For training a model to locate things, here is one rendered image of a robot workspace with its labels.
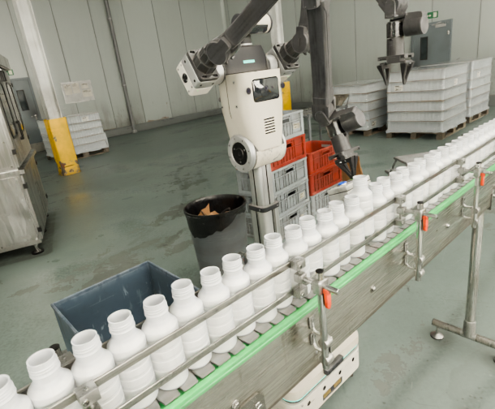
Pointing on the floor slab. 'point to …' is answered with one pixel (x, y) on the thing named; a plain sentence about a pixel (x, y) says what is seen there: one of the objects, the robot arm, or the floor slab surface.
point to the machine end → (3, 165)
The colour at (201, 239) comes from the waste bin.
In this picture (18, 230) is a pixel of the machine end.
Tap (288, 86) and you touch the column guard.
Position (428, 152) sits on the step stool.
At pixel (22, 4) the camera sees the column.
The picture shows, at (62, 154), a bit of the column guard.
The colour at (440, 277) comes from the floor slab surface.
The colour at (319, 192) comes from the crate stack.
